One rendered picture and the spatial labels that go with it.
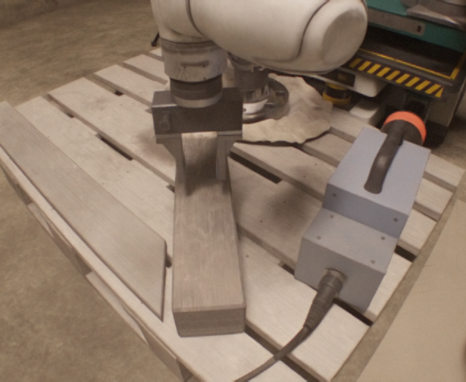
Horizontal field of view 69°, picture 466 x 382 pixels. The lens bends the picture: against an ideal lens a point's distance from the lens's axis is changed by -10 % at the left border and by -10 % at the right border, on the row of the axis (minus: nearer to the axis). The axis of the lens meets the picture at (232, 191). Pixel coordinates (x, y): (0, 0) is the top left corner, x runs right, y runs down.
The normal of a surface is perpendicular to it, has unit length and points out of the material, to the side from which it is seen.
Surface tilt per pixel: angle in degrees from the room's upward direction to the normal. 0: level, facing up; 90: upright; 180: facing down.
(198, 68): 90
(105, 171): 0
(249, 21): 89
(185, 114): 90
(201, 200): 0
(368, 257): 0
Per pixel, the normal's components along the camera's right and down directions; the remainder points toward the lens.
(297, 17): -0.40, 0.37
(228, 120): 0.09, 0.67
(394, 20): -0.62, 0.53
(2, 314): 0.00, -0.74
